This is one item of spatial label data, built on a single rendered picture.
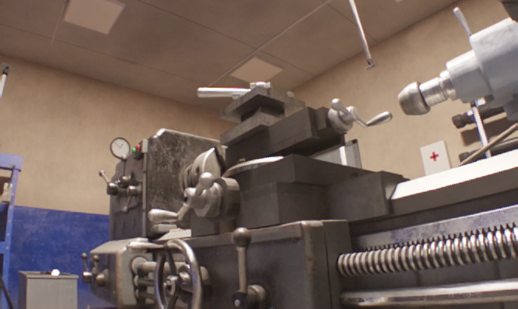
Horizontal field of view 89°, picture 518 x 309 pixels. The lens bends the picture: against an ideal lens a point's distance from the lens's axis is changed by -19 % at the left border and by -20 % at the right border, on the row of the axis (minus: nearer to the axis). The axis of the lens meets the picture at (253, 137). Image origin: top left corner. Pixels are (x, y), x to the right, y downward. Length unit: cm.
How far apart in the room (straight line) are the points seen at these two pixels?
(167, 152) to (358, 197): 103
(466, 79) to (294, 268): 56
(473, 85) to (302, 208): 48
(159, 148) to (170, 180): 15
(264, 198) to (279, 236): 8
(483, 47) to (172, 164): 125
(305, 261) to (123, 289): 96
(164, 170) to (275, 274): 97
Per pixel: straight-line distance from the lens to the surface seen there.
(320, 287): 55
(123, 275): 137
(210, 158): 134
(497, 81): 80
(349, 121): 67
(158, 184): 143
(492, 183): 56
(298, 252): 54
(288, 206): 58
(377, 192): 61
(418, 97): 85
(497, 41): 81
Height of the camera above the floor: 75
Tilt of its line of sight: 20 degrees up
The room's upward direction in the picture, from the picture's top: 4 degrees counter-clockwise
